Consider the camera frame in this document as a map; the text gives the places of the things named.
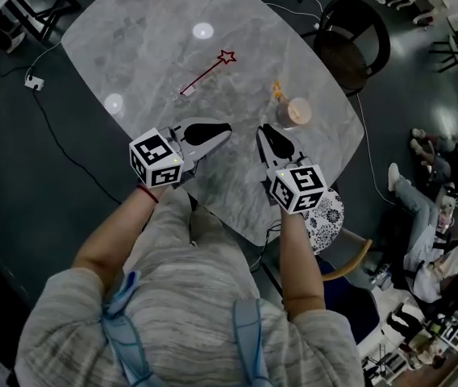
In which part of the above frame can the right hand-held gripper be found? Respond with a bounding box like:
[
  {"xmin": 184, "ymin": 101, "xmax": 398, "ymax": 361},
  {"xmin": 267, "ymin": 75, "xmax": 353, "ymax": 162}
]
[{"xmin": 256, "ymin": 123, "xmax": 329, "ymax": 215}]

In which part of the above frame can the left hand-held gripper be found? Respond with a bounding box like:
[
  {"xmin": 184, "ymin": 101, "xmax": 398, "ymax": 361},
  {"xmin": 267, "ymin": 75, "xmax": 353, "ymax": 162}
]
[{"xmin": 129, "ymin": 117, "xmax": 233, "ymax": 189}]

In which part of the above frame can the white ceramic cup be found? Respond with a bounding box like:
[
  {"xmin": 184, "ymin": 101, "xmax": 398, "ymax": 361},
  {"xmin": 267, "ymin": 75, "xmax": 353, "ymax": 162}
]
[{"xmin": 276, "ymin": 97, "xmax": 314, "ymax": 130}]

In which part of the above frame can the star-tipped wand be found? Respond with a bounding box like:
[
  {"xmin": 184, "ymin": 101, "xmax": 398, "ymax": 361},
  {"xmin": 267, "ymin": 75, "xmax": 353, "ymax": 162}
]
[{"xmin": 178, "ymin": 49, "xmax": 238, "ymax": 96}]

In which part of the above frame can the small orange object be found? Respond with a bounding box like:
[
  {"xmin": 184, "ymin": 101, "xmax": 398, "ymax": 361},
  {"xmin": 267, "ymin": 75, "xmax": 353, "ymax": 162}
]
[{"xmin": 269, "ymin": 78, "xmax": 290, "ymax": 106}]

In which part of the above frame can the person's left forearm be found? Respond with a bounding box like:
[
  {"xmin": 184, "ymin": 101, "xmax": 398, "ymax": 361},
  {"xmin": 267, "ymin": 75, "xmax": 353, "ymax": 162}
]
[{"xmin": 71, "ymin": 183, "xmax": 168, "ymax": 293}]

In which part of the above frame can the person's right forearm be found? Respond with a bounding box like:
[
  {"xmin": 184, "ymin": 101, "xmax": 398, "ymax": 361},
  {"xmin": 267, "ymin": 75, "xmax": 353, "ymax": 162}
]
[{"xmin": 277, "ymin": 210, "xmax": 327, "ymax": 322}]

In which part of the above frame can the wooden chair with floral cushion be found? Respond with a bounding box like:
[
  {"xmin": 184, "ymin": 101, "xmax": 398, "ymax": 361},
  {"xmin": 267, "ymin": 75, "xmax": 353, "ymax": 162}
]
[{"xmin": 301, "ymin": 186, "xmax": 374, "ymax": 284}]

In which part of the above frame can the black wicker chair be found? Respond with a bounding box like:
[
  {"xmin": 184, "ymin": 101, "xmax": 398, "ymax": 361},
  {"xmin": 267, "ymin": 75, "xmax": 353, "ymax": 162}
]
[{"xmin": 311, "ymin": 0, "xmax": 391, "ymax": 98}]

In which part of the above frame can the person's grey striped sweater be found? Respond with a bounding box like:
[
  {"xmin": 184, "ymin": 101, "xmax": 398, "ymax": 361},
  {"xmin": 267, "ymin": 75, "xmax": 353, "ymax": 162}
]
[{"xmin": 14, "ymin": 193, "xmax": 365, "ymax": 387}]

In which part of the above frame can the dark blue chair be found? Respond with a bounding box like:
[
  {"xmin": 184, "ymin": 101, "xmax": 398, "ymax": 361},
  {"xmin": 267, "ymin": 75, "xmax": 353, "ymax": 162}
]
[{"xmin": 317, "ymin": 256, "xmax": 381, "ymax": 346}]

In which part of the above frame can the white power strip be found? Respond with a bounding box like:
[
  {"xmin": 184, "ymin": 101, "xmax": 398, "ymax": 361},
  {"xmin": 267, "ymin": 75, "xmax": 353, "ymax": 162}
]
[{"xmin": 24, "ymin": 74, "xmax": 46, "ymax": 93}]

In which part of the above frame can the red string bracelet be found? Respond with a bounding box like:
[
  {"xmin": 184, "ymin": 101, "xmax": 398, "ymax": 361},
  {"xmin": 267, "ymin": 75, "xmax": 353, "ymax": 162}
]
[{"xmin": 135, "ymin": 184, "xmax": 160, "ymax": 204}]

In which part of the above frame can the white floor cable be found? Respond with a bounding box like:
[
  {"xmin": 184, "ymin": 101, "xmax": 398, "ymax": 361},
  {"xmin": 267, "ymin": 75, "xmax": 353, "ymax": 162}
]
[
  {"xmin": 30, "ymin": 40, "xmax": 64, "ymax": 79},
  {"xmin": 356, "ymin": 93, "xmax": 396, "ymax": 206}
]

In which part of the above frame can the black floor cable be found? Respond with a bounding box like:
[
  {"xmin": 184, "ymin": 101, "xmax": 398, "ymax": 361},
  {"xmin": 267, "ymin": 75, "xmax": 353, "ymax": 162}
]
[{"xmin": 31, "ymin": 89, "xmax": 123, "ymax": 206}]

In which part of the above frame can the light blue shoulder strap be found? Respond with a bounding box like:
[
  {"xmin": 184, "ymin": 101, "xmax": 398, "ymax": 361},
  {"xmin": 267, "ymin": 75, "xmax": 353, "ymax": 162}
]
[
  {"xmin": 231, "ymin": 298, "xmax": 274, "ymax": 387},
  {"xmin": 100, "ymin": 270, "xmax": 161, "ymax": 387}
]

